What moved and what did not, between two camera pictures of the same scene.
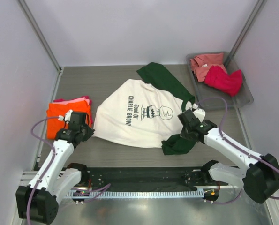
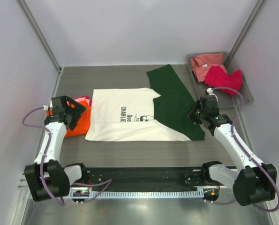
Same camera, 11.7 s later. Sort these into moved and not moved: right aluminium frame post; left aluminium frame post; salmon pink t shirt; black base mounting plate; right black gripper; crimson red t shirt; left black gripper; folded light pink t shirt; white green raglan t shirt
Moved: left black gripper; right black gripper; white green raglan t shirt
Not moved: black base mounting plate; right aluminium frame post; folded light pink t shirt; salmon pink t shirt; left aluminium frame post; crimson red t shirt
